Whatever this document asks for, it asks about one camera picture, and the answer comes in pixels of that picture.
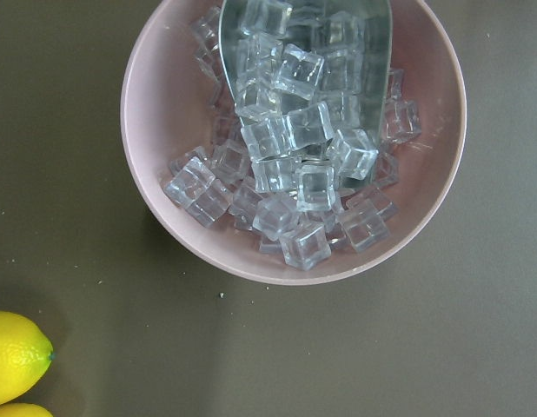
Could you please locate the pink bowl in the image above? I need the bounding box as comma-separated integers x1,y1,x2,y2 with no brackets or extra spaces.
121,1,467,286

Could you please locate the metal ice scoop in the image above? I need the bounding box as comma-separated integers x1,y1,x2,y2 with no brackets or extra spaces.
217,0,394,192

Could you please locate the whole yellow lemon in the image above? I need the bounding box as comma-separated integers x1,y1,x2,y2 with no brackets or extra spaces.
0,310,55,405
0,403,53,417

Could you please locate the pile of clear ice cubes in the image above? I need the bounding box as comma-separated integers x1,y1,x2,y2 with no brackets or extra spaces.
162,1,420,270

